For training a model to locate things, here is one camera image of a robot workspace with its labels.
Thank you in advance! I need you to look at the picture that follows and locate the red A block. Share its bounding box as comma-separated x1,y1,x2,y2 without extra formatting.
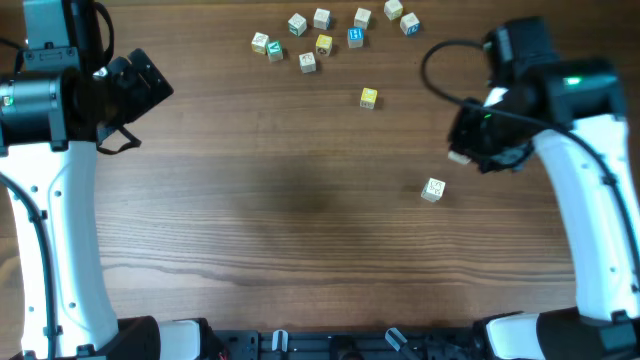
448,151,471,165

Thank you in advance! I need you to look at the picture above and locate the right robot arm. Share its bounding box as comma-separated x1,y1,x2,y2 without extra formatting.
449,17,639,359

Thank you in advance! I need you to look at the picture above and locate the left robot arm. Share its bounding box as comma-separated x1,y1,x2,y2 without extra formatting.
1,0,221,359

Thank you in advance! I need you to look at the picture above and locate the yellow top block lower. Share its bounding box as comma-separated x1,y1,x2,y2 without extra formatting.
360,88,378,110

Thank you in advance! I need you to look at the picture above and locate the yellow edge block far left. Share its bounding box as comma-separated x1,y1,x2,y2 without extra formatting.
251,32,270,55

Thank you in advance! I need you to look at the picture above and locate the blue D block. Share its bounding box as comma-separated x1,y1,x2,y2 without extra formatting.
400,13,420,36

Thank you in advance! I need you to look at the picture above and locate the green V block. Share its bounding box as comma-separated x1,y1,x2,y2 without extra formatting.
266,41,284,62

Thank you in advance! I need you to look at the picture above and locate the white block yellow side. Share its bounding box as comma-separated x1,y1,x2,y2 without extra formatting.
383,0,404,21

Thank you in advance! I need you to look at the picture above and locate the blue H block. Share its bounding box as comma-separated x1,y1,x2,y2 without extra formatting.
347,27,364,49

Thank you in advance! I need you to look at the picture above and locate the teal sided block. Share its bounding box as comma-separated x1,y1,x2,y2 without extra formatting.
288,13,307,37

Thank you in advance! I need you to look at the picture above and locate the white block red side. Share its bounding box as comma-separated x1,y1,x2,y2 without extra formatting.
299,52,317,74

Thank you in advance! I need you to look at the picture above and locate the white block green N side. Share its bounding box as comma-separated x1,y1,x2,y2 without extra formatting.
354,8,372,30

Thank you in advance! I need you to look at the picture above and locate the yellow top block upper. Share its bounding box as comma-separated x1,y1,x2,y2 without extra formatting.
315,34,333,56

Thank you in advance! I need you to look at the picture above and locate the white block blue side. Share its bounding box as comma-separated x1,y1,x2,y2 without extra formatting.
313,8,331,30

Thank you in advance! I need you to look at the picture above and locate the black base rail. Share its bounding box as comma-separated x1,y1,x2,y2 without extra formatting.
215,328,484,360

